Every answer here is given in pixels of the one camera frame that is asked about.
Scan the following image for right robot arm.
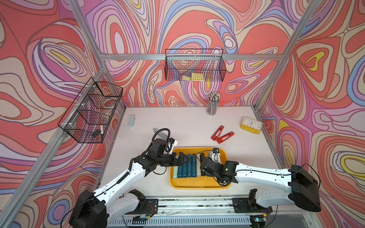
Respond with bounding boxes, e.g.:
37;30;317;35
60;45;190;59
201;157;321;212

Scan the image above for yellow alarm clock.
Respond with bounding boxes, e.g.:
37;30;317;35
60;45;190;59
240;117;263;135

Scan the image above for yellow sticky notes in basket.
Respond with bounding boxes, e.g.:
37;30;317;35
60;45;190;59
182;73;205;82

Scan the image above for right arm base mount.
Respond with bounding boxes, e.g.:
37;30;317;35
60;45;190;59
232;189;273;214

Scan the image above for black wire basket back wall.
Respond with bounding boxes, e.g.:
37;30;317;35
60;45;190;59
164;48;227;82

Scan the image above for pale green pruning pliers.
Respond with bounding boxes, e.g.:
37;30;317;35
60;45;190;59
173;166;179;179

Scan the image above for black pruning pliers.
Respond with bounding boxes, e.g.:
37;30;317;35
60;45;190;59
200;153;206;176

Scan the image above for grey pruning pliers angled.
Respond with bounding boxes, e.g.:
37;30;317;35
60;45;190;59
152;128;171;141

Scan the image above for light blue-grey pliers far left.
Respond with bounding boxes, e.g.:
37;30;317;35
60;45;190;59
129;115;136;128

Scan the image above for black wire basket wall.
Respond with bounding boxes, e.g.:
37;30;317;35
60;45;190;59
164;48;227;82
58;78;123;143

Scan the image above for dark teal pruning pliers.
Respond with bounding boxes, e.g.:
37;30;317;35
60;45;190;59
177;166;183;178

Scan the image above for pencil holder cup with pencils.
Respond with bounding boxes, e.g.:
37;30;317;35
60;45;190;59
206;92;221;116

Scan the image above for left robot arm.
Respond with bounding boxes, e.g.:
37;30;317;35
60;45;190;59
68;139;190;228

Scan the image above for yellow plastic storage tray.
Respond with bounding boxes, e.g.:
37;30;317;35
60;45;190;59
169;147;231;190

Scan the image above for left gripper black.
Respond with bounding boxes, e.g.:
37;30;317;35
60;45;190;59
155;152;190;167

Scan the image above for aluminium front rail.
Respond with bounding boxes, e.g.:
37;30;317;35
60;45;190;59
106;197;319;228

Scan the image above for black wire basket left wall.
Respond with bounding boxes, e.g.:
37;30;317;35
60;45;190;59
58;78;123;143

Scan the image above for beige pruning pliers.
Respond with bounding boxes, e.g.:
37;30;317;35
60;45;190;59
196;160;201;177

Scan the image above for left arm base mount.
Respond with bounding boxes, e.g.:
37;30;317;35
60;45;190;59
127;189;159;216

